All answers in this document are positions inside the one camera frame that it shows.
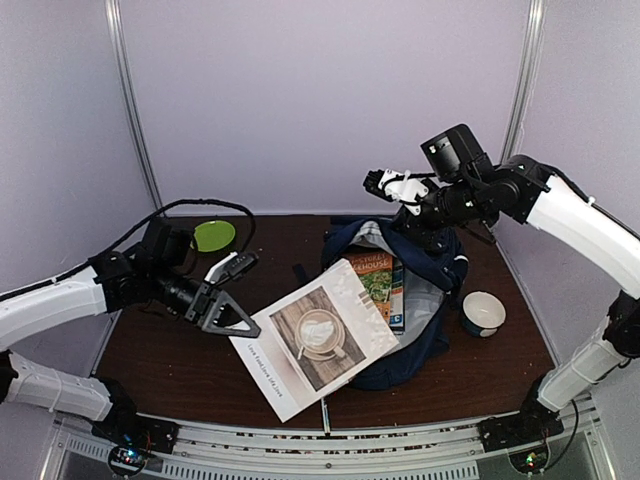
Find Penguin young readers book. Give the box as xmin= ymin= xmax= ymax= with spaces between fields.
xmin=389 ymin=259 xmax=405 ymax=334

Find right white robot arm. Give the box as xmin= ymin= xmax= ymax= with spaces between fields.
xmin=460 ymin=122 xmax=639 ymax=360

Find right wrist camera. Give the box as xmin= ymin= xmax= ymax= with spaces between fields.
xmin=363 ymin=169 xmax=437 ymax=216

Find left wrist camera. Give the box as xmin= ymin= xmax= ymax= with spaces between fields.
xmin=204 ymin=252 xmax=258 ymax=285

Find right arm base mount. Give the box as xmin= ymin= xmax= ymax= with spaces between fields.
xmin=477 ymin=413 xmax=564 ymax=475

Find green plate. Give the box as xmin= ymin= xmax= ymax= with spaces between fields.
xmin=192 ymin=220 xmax=236 ymax=253

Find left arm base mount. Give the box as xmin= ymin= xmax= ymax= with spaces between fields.
xmin=90 ymin=415 xmax=179 ymax=478

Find aluminium front rail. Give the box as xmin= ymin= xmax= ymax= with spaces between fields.
xmin=42 ymin=407 xmax=609 ymax=480

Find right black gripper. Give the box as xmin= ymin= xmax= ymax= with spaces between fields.
xmin=391 ymin=175 xmax=486 ymax=249

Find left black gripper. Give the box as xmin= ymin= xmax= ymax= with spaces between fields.
xmin=151 ymin=261 xmax=262 ymax=339

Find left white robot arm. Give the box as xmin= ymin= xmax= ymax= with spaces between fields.
xmin=1 ymin=219 xmax=260 ymax=444

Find right aluminium frame post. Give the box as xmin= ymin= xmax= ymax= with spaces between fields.
xmin=498 ymin=0 xmax=548 ymax=165

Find black capped marker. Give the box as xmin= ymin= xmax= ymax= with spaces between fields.
xmin=320 ymin=398 xmax=331 ymax=437

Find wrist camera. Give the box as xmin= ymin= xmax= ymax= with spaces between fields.
xmin=363 ymin=169 xmax=437 ymax=216
xmin=204 ymin=252 xmax=258 ymax=285

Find aluminium frame post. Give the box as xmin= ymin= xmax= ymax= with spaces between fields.
xmin=104 ymin=0 xmax=164 ymax=209
xmin=498 ymin=0 xmax=548 ymax=165

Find navy blue backpack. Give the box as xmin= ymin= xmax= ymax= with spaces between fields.
xmin=320 ymin=216 xmax=469 ymax=391

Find white teal bowl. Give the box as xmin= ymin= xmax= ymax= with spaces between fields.
xmin=460 ymin=291 xmax=506 ymax=338

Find left aluminium frame post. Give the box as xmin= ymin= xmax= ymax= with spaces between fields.
xmin=104 ymin=0 xmax=164 ymax=209

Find white coffee cover book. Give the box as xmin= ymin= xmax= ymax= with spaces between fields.
xmin=231 ymin=259 xmax=399 ymax=423

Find orange Treehouse book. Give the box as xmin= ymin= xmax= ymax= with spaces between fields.
xmin=345 ymin=250 xmax=393 ymax=323

